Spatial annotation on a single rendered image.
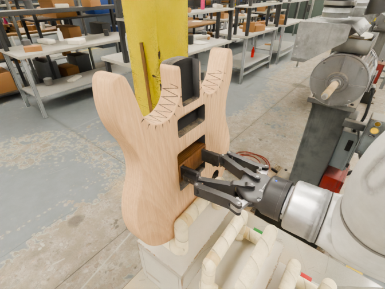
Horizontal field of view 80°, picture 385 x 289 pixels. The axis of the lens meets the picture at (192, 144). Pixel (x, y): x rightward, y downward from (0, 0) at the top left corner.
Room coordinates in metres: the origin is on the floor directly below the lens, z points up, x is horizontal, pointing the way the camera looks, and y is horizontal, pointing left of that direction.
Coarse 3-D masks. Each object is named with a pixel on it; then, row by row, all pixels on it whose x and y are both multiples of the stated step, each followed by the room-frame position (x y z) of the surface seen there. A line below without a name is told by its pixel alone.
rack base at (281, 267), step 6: (282, 264) 0.37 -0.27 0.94; (276, 270) 0.35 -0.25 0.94; (282, 270) 0.35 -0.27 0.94; (276, 276) 0.33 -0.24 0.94; (270, 282) 0.32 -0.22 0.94; (276, 282) 0.32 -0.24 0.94; (312, 282) 0.32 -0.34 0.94; (270, 288) 0.30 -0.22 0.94; (276, 288) 0.30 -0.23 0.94; (294, 288) 0.30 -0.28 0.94
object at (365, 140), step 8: (368, 120) 1.02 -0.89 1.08; (376, 120) 0.95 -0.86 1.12; (384, 120) 0.95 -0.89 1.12; (368, 128) 0.95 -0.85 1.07; (384, 128) 0.92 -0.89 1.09; (360, 136) 1.09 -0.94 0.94; (368, 136) 0.95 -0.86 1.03; (376, 136) 0.93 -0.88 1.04; (360, 144) 0.95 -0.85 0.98; (368, 144) 0.94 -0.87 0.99; (360, 152) 0.95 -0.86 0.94
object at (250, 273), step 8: (264, 232) 0.35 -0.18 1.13; (272, 232) 0.35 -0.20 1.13; (264, 240) 0.33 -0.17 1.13; (272, 240) 0.33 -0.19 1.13; (256, 248) 0.31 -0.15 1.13; (264, 248) 0.30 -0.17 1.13; (256, 256) 0.29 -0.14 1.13; (264, 256) 0.29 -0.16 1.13; (248, 264) 0.27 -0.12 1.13; (256, 264) 0.27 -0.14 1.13; (248, 272) 0.25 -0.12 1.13; (256, 272) 0.25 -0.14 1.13; (240, 280) 0.23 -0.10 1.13; (248, 280) 0.23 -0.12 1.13; (240, 288) 0.22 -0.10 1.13; (248, 288) 0.22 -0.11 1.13
